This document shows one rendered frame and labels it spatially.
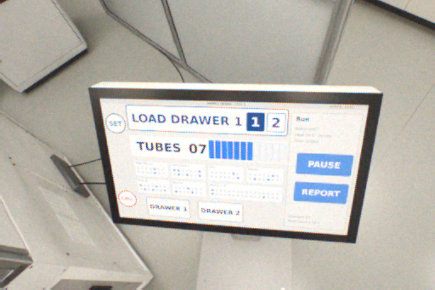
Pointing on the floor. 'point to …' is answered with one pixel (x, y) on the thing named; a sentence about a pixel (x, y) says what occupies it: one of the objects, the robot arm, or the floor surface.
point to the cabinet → (71, 215)
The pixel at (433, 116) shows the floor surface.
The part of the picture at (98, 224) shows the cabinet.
